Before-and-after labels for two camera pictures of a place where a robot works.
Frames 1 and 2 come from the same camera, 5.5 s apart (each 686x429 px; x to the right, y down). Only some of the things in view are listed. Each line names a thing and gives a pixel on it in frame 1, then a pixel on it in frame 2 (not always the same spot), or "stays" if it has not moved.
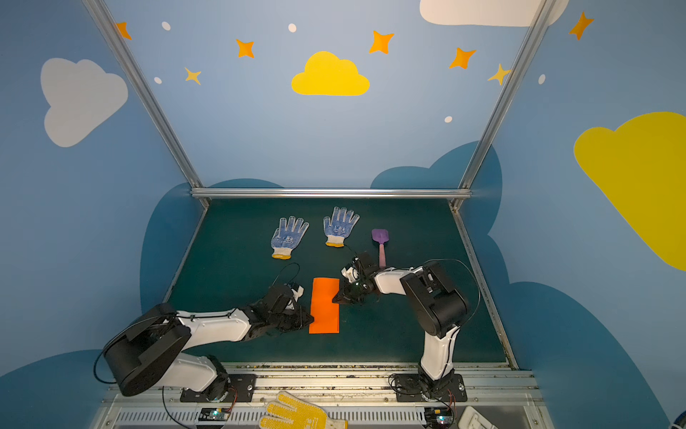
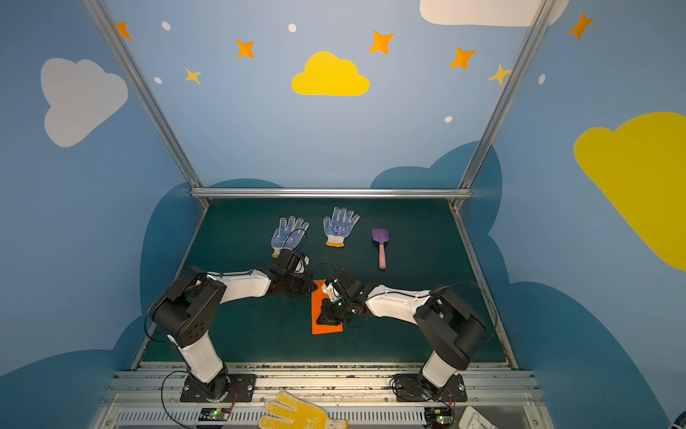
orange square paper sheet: [326, 313] stays
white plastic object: [471, 418] stays
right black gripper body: [351, 289] → [332, 306]
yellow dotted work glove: [289, 412] stays
